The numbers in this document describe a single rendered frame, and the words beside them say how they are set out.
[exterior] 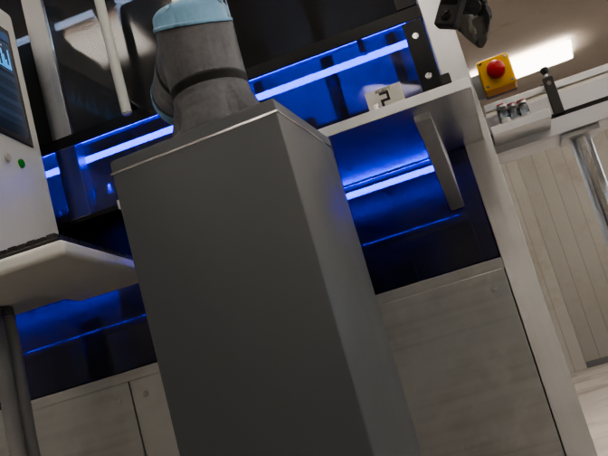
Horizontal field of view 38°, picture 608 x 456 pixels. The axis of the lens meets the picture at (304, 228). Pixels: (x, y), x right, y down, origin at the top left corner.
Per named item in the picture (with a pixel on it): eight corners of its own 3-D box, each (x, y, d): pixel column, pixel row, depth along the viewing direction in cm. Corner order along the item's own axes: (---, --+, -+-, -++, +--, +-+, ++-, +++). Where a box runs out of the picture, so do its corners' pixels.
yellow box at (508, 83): (487, 100, 201) (477, 71, 202) (517, 90, 200) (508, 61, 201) (485, 91, 194) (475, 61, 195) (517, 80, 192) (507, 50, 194)
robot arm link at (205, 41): (173, 75, 123) (150, -12, 126) (165, 112, 135) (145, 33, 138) (255, 61, 126) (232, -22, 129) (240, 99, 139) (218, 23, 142)
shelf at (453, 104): (207, 240, 215) (205, 232, 216) (486, 147, 201) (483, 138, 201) (118, 210, 169) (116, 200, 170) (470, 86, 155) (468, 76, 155)
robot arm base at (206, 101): (252, 118, 119) (234, 52, 121) (156, 156, 123) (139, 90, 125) (289, 140, 133) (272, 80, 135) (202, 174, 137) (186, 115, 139)
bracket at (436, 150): (451, 210, 193) (433, 156, 196) (464, 206, 192) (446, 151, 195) (433, 182, 161) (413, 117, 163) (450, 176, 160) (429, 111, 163)
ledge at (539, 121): (496, 149, 206) (493, 142, 207) (550, 131, 204) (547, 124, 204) (492, 136, 193) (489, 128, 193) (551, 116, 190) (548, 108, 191)
